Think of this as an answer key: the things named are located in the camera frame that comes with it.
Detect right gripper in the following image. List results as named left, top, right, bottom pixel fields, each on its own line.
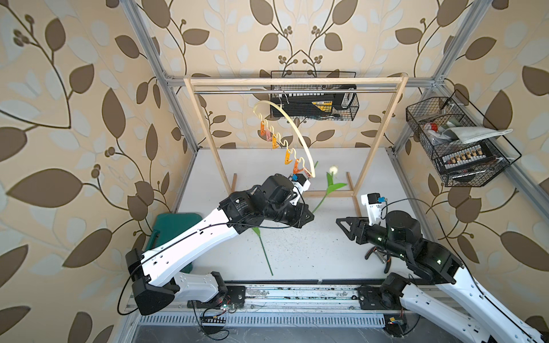
left=337, top=215, right=409, bottom=260

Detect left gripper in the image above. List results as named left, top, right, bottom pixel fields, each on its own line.
left=264, top=204, right=320, bottom=232

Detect white artificial tulip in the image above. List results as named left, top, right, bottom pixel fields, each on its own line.
left=312, top=165, right=347, bottom=214

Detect yellow clip hanger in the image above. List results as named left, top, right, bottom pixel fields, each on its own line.
left=253, top=100, right=316, bottom=178

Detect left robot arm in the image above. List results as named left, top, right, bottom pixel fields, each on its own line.
left=126, top=173, right=314, bottom=316

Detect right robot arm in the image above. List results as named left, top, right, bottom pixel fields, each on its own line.
left=336, top=210, right=548, bottom=342

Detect wooden clothes rack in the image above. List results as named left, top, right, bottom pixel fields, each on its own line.
left=183, top=73, right=409, bottom=216

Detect blue artificial tulip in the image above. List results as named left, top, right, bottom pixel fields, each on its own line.
left=252, top=227, right=274, bottom=276

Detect yellow orange clothespin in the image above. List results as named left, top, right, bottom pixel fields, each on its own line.
left=284, top=149, right=294, bottom=165

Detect black yellow box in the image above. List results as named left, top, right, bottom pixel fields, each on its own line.
left=270, top=92, right=357, bottom=118

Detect green plastic case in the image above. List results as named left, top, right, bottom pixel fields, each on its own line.
left=145, top=213, right=202, bottom=251

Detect connector box in basket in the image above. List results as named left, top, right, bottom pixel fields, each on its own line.
left=440, top=144, right=495, bottom=170

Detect white folded cloth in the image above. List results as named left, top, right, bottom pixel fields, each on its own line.
left=443, top=127, right=513, bottom=144

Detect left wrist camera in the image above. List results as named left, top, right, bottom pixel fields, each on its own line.
left=290, top=173, right=310, bottom=206

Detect orange handled pliers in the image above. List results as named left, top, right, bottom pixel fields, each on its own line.
left=365, top=247, right=392, bottom=274

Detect metal base rail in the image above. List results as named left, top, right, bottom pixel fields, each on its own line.
left=125, top=281, right=483, bottom=314

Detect back black wire basket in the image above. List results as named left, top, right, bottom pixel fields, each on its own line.
left=270, top=84, right=359, bottom=121

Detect black wire basket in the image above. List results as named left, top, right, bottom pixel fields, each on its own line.
left=270, top=84, right=359, bottom=121
left=406, top=90, right=522, bottom=187

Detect right black wire basket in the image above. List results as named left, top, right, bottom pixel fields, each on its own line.
left=406, top=90, right=522, bottom=187

